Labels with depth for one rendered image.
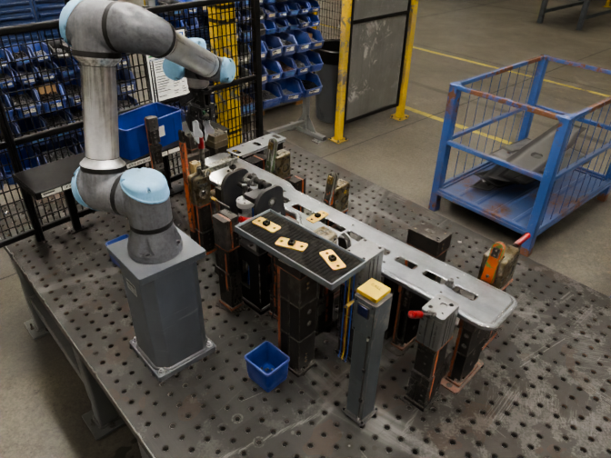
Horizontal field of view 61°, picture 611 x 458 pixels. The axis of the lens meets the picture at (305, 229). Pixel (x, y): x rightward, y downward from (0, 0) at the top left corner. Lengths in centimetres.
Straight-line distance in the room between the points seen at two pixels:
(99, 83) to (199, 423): 95
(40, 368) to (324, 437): 172
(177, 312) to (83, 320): 49
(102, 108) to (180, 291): 54
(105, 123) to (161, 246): 35
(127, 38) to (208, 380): 99
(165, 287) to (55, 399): 133
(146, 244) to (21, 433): 140
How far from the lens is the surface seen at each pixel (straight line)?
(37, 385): 282
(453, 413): 164
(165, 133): 232
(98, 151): 145
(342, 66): 469
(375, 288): 126
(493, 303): 155
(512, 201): 389
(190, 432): 157
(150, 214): 140
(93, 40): 140
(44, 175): 222
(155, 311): 154
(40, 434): 262
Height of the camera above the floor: 196
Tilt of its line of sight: 33 degrees down
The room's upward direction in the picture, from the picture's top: 1 degrees clockwise
